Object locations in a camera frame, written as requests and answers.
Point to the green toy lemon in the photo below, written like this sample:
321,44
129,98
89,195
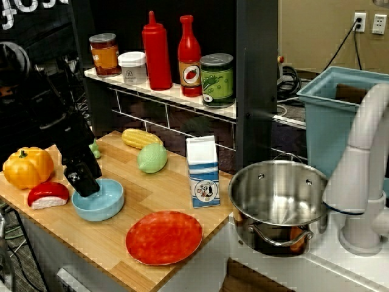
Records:
152,158

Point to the yellow toy corn cob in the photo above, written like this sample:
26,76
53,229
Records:
139,138

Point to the wooden countertop board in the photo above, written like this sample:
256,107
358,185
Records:
109,225

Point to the green pea can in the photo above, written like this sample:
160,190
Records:
216,82

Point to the dark tiled backsplash panel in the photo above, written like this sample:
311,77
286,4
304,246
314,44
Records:
170,127

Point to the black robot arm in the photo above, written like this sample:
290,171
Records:
45,100

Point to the white wall power outlet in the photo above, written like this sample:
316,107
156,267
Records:
360,22

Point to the stainless steel pot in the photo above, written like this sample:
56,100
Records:
273,197

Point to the red emergency stop button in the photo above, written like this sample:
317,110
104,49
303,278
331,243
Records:
280,58

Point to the dark grey upright post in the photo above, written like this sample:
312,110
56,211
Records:
256,85

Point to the white toy sink unit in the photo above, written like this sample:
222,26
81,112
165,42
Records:
304,270

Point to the red sauce bottle tomato label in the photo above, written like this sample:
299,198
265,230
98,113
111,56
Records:
190,61

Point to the blue white toy milk carton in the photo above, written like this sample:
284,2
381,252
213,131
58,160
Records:
202,176

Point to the black banner white letters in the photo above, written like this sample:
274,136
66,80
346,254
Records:
33,21

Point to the brown cardboard sheet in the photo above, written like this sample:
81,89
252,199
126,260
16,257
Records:
249,278

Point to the white kitchen shelf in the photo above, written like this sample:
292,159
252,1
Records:
170,95

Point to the white toy faucet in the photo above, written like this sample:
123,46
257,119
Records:
361,170

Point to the red ketchup squeeze bottle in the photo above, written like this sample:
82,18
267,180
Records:
156,54

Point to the red orange plate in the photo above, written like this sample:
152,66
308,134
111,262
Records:
164,237

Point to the orange labelled can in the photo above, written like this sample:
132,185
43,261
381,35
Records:
103,54

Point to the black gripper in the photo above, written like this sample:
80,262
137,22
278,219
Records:
77,143

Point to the white lidded jar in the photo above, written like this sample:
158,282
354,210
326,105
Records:
132,68

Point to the light blue bowl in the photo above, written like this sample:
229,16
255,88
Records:
103,203

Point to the light blue plastic bin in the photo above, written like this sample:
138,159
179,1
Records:
322,127

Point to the red white toy sushi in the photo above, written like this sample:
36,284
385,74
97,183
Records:
48,194

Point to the brown board in bin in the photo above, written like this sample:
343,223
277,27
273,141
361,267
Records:
349,92

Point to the yellow toy bell pepper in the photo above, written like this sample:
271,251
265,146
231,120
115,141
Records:
28,167

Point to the white wall socket plate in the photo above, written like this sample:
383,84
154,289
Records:
380,23

